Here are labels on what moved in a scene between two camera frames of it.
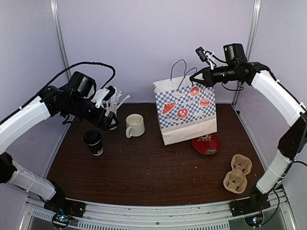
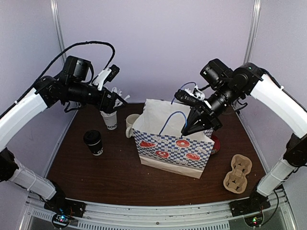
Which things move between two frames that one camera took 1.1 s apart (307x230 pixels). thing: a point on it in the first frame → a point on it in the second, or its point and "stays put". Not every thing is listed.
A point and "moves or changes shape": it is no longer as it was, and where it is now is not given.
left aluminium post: x=56 y=11 stays put
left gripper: x=105 y=125 → x=108 y=108
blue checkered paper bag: x=186 y=110 moves or changes shape
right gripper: x=208 y=81 → x=206 y=117
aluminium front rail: x=215 y=215 stays put
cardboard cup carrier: x=236 y=180 stays put
